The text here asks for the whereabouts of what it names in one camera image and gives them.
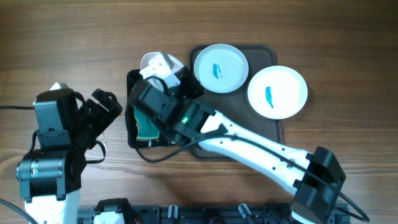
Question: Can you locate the far plate with blue stain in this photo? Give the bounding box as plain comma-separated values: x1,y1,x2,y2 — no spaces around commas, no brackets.
193,44,249,94

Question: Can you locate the teal and yellow sponge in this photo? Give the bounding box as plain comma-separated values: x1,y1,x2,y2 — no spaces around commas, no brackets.
134,108,159,141

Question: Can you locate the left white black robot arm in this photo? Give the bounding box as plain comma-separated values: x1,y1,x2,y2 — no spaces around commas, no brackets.
16,88,123,223

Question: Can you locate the brown serving tray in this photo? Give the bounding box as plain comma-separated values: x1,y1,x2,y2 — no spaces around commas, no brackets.
190,45,283,143

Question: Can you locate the black plastic water tray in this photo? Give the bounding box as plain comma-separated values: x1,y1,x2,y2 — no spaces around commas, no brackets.
124,68,187,149

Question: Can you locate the white plate blue stain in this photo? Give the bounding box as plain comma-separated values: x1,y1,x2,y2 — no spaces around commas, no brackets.
247,65,308,119

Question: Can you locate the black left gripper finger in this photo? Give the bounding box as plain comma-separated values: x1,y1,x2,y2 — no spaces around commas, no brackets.
83,116,109,149
91,88,123,114

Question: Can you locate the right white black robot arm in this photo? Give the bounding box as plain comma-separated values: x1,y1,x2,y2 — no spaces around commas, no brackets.
125,68,346,223

